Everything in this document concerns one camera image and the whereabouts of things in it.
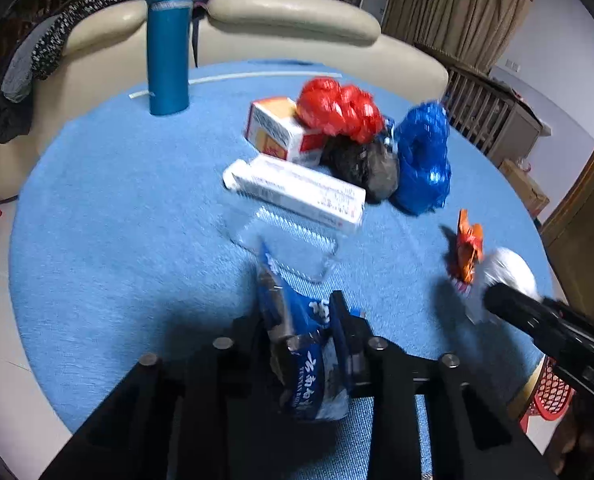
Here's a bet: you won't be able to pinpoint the blue snack wrapper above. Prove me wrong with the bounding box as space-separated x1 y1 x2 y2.
257 254 350 422

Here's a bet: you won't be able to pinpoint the clear plastic box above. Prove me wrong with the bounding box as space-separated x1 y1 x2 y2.
225 202 341 284

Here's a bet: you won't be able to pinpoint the white tissue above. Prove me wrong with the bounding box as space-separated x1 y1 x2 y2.
463 247 541 324

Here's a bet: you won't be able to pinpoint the orange candy wrapper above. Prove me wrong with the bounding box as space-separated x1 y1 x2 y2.
449 209 484 286

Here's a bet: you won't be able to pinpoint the blue plastic bag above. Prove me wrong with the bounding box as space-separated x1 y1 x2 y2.
391 101 451 216

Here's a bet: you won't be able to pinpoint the red mesh trash basket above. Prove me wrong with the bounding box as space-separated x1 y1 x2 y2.
520 358 575 432

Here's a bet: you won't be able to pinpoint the blue round table cloth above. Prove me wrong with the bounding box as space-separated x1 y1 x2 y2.
8 58 557 480

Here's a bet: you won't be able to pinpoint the long white medicine box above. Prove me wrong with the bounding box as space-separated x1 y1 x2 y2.
222 154 367 233

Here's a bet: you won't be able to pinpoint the black plastic bag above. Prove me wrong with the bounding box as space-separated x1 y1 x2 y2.
321 136 399 204

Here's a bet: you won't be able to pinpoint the cardboard box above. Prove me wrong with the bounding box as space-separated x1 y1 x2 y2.
499 159 550 219

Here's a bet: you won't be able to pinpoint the white orange medicine box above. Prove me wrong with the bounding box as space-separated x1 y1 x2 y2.
245 96 327 167

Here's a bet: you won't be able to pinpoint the red plastic bag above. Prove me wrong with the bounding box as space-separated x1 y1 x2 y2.
296 77 385 144

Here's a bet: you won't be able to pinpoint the wooden slatted crib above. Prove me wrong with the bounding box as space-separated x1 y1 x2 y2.
442 65 544 167

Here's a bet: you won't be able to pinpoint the white drinking straw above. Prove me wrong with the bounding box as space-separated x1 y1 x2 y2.
127 70 308 101

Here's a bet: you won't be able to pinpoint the beige leather sofa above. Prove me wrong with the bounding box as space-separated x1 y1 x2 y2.
0 0 448 200

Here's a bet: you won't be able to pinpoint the brown curtain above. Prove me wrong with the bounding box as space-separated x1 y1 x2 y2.
383 0 534 73

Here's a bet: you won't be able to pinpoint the blue thermos bottle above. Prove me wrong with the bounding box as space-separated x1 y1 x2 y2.
146 0 193 116

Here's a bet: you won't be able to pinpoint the dark clothes on sofa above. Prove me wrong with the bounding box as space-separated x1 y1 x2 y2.
0 0 133 144

